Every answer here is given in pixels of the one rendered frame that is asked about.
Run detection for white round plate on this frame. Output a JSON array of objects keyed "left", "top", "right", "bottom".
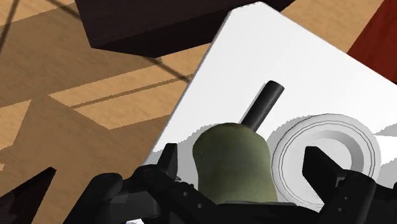
[{"left": 270, "top": 113, "right": 382, "bottom": 213}]

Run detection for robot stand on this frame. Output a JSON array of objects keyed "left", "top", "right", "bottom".
[{"left": 74, "top": 0, "right": 296, "bottom": 59}]

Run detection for black cylinder stick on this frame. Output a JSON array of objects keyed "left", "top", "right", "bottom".
[{"left": 240, "top": 80, "right": 286, "bottom": 133}]

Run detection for white table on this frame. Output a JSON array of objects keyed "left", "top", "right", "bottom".
[{"left": 143, "top": 1, "right": 397, "bottom": 213}]

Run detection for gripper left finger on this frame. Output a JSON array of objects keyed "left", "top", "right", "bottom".
[{"left": 63, "top": 143, "right": 218, "bottom": 224}]

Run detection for olive green rounded cup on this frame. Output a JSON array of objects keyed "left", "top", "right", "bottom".
[{"left": 192, "top": 122, "right": 279, "bottom": 206}]

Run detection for dark red wooden furniture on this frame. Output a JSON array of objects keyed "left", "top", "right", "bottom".
[{"left": 346, "top": 0, "right": 397, "bottom": 85}]

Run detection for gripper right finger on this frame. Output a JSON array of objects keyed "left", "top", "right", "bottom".
[{"left": 302, "top": 146, "right": 397, "bottom": 224}]

